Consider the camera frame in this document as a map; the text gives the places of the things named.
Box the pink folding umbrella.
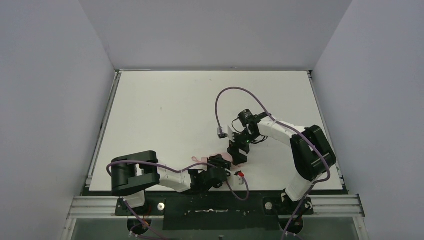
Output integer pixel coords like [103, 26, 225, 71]
[191, 152, 245, 168]

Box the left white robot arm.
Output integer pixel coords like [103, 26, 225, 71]
[106, 150, 232, 208]

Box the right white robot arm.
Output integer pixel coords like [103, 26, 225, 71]
[217, 109, 337, 202]

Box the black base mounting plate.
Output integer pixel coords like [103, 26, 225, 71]
[134, 190, 314, 232]

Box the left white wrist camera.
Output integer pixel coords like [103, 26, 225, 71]
[228, 171, 245, 187]

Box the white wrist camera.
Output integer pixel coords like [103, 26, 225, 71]
[228, 171, 245, 187]
[217, 125, 234, 141]

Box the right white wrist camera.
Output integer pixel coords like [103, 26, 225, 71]
[217, 125, 234, 141]

